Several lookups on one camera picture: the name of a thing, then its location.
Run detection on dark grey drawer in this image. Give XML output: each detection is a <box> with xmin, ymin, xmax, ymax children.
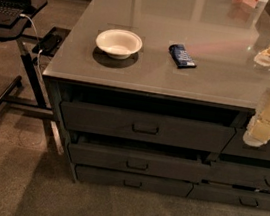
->
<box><xmin>75</xmin><ymin>165</ymin><xmax>193</xmax><ymax>197</ymax></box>
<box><xmin>60</xmin><ymin>101</ymin><xmax>235</xmax><ymax>153</ymax></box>
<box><xmin>67</xmin><ymin>134</ymin><xmax>210</xmax><ymax>183</ymax></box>

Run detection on right top drawer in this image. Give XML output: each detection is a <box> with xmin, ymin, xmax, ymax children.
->
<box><xmin>222</xmin><ymin>129</ymin><xmax>270</xmax><ymax>160</ymax></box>

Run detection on dark grey bottom drawer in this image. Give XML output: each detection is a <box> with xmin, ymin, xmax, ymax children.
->
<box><xmin>75</xmin><ymin>165</ymin><xmax>193</xmax><ymax>197</ymax></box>

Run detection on dark grey top drawer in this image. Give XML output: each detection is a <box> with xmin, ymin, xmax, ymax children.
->
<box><xmin>60</xmin><ymin>101</ymin><xmax>235</xmax><ymax>153</ymax></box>

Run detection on plate with food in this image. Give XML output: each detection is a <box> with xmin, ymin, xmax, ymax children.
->
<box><xmin>253</xmin><ymin>46</ymin><xmax>270</xmax><ymax>67</ymax></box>

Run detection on blue snack bar packet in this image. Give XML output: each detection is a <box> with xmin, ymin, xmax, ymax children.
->
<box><xmin>169</xmin><ymin>44</ymin><xmax>197</xmax><ymax>69</ymax></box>

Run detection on white ceramic bowl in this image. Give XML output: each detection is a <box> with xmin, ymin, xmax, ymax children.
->
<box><xmin>95</xmin><ymin>29</ymin><xmax>143</xmax><ymax>60</ymax></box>

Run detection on black smartphone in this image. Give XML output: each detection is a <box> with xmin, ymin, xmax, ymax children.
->
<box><xmin>40</xmin><ymin>34</ymin><xmax>62</xmax><ymax>53</ymax></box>

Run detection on black laptop stand table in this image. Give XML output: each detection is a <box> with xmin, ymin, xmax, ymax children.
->
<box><xmin>0</xmin><ymin>0</ymin><xmax>76</xmax><ymax>137</ymax></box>

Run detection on white charging cable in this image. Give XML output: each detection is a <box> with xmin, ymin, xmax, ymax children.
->
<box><xmin>9</xmin><ymin>12</ymin><xmax>53</xmax><ymax>82</ymax></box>

